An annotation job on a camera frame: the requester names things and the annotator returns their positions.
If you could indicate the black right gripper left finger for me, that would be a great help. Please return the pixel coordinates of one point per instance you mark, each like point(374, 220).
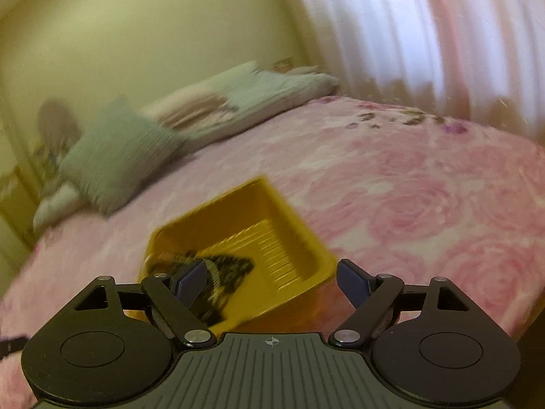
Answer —
point(188, 281)

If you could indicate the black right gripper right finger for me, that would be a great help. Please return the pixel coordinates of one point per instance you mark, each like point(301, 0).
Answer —
point(356, 284)

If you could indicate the yellow plastic tray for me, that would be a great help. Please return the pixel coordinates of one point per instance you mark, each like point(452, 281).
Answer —
point(252, 221)

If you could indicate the pink floral bedspread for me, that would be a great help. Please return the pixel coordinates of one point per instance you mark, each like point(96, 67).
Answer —
point(388, 187)

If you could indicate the wooden chair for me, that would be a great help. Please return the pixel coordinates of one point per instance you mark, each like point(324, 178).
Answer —
point(18, 205)

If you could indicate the green checkered cushion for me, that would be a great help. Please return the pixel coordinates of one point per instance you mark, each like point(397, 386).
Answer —
point(116, 156)

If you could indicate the folded pink towels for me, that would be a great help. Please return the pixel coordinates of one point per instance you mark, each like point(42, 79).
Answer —
point(186, 107)

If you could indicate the cloth covered mirror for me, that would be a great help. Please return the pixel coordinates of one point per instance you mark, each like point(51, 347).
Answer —
point(58, 128)

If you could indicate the grey green folded quilt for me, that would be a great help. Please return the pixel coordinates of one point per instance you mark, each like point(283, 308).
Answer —
point(259, 96)

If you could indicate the small wicker basket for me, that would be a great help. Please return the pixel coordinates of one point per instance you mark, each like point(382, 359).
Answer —
point(284, 65)

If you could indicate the white pink sheer curtain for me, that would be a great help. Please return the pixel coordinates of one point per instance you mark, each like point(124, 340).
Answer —
point(481, 60)

